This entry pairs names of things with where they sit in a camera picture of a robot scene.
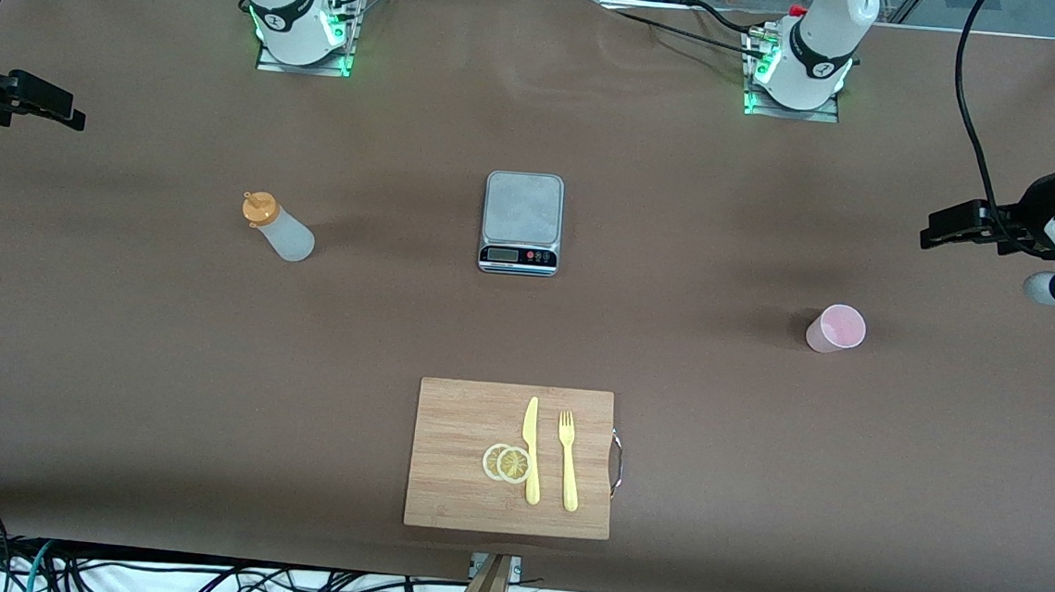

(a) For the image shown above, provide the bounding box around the wooden cutting board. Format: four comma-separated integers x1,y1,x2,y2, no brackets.
403,376,621,541

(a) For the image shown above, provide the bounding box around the yellow plastic knife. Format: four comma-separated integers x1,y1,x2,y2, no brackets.
518,396,548,507

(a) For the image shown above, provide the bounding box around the black cable across table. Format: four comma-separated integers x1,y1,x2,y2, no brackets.
582,0,776,61

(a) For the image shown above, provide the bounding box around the metal table edge bracket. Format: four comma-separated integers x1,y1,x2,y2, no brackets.
469,552,524,583

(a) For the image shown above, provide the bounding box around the translucent sauce bottle orange cap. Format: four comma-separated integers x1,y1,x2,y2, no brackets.
239,190,319,264

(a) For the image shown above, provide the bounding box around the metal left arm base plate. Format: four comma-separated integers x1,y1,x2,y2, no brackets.
743,29,846,123

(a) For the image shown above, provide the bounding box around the yellow plastic fork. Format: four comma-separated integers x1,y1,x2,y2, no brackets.
552,409,585,513

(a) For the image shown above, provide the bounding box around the metal cutting board handle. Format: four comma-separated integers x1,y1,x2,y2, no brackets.
607,427,627,499

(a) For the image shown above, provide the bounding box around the lemon slice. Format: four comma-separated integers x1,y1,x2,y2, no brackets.
495,445,533,485
481,443,513,483

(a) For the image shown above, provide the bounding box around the brown table cover sheet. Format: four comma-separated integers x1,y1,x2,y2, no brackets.
0,0,1055,592

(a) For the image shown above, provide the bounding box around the silver digital kitchen scale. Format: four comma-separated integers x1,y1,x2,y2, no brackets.
477,170,566,279

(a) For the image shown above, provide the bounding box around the teal floor cable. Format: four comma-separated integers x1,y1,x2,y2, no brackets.
26,538,57,592

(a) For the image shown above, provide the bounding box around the pink plastic cup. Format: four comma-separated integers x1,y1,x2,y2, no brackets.
804,302,869,358

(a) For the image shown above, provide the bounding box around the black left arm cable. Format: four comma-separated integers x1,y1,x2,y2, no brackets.
942,0,1055,259

